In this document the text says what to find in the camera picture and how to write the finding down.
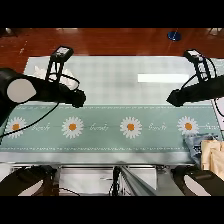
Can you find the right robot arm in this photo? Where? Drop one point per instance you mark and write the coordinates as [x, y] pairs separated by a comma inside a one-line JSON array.
[[213, 87]]

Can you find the blue round object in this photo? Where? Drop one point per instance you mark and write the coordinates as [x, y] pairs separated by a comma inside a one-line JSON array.
[[174, 35]]

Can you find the blue garment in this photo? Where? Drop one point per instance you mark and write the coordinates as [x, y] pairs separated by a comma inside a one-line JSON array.
[[192, 145]]

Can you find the white garment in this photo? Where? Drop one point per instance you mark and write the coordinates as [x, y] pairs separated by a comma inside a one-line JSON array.
[[40, 72]]

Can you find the silver frame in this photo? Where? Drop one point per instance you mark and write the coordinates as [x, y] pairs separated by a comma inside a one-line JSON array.
[[143, 183]]

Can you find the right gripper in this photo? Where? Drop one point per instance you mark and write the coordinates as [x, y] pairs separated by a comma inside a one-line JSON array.
[[183, 96]]

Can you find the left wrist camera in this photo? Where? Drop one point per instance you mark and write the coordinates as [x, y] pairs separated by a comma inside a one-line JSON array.
[[61, 52]]

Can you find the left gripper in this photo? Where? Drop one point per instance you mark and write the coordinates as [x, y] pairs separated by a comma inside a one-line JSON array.
[[73, 96]]

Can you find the beige garment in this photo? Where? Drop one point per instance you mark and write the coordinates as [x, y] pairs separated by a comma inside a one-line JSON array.
[[213, 155]]

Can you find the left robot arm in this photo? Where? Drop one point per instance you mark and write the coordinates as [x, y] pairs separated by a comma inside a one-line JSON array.
[[20, 90]]

